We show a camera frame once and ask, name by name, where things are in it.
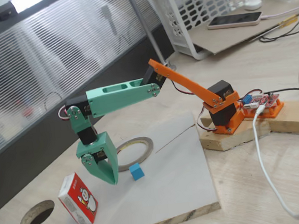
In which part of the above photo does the blue cube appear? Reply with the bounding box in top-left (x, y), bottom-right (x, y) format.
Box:
top-left (128, 161), bottom-right (146, 181)

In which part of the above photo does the red tissue box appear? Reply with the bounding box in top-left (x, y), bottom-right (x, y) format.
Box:
top-left (55, 170), bottom-right (101, 224)

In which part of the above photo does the white work board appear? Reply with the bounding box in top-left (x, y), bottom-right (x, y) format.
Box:
top-left (45, 110), bottom-right (223, 224)

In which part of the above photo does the glass desk partition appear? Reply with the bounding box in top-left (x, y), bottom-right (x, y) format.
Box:
top-left (0, 0), bottom-right (191, 218)

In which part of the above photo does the wooden base block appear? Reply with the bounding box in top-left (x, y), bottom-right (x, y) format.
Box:
top-left (197, 110), bottom-right (273, 154)

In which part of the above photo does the white plastic basket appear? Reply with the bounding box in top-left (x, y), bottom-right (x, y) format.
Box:
top-left (149, 0), bottom-right (299, 65)

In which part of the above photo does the red circuit board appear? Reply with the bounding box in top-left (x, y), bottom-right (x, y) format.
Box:
top-left (240, 90), bottom-right (283, 113)

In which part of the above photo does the brown cardboard sheet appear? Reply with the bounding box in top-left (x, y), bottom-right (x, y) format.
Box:
top-left (188, 0), bottom-right (299, 58)

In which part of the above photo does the orange circuit board holder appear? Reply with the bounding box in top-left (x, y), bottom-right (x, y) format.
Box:
top-left (240, 97), bottom-right (286, 122)

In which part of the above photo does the smartphone with pink case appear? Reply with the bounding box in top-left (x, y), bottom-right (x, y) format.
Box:
top-left (206, 11), bottom-right (263, 31)

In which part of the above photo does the wooden base plank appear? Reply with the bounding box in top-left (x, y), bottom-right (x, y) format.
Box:
top-left (264, 98), bottom-right (299, 140)

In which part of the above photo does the white earbud case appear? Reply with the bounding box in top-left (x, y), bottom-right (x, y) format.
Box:
top-left (243, 0), bottom-right (263, 12)

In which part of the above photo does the yellow screwdriver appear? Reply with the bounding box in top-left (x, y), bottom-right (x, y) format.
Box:
top-left (277, 14), bottom-right (299, 28)

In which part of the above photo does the grey ring of tape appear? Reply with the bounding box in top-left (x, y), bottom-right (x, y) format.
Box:
top-left (114, 135), bottom-right (156, 172)

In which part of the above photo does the white usb cable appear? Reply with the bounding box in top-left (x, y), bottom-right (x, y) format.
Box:
top-left (250, 101), bottom-right (299, 223)

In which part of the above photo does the pale phone charging cable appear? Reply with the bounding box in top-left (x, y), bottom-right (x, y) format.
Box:
top-left (260, 4), bottom-right (299, 21)

